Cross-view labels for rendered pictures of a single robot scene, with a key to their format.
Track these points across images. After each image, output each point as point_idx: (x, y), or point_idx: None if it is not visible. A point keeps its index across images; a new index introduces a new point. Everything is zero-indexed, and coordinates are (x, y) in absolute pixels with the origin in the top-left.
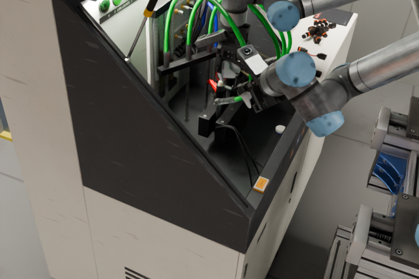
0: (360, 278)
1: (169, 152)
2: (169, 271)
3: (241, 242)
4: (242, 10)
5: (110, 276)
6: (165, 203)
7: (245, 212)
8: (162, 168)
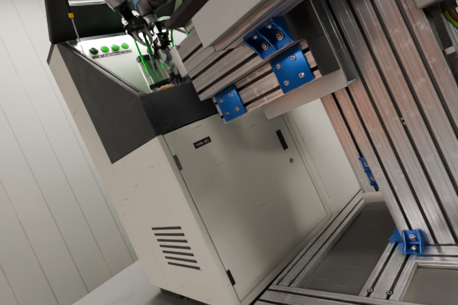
0: (196, 84)
1: (103, 88)
2: (159, 205)
3: (148, 124)
4: (147, 13)
5: (156, 249)
6: (124, 134)
7: (135, 93)
8: (109, 104)
